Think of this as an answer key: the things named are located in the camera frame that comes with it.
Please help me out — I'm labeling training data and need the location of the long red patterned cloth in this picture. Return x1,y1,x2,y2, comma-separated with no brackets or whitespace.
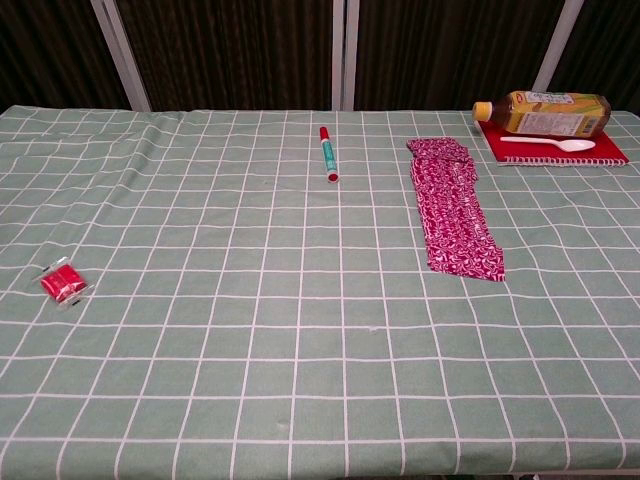
406,137,506,283

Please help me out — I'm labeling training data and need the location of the red green marker pen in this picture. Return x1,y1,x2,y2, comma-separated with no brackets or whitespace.
318,125,342,184

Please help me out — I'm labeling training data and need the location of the green white checked tablecloth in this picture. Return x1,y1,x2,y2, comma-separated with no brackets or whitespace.
0,103,640,480

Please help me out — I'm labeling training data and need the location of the dark ribbed curtain panel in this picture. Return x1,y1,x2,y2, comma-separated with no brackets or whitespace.
547,0,640,114
114,0,335,112
353,0,570,112
0,0,131,114

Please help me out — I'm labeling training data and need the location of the red spiral notebook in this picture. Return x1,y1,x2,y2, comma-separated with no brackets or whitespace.
478,119,630,168

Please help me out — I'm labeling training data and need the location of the yellow capped tea bottle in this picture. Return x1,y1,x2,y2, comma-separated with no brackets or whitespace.
472,90,612,140

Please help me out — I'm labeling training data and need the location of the red sachet in clear wrapper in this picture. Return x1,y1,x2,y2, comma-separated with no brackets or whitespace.
33,256,95,308

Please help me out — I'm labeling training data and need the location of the white plastic spoon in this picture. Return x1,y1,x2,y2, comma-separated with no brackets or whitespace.
500,135,597,153

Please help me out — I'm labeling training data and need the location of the white frame post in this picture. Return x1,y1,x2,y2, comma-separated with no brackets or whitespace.
332,0,360,111
91,0,151,112
533,0,585,94

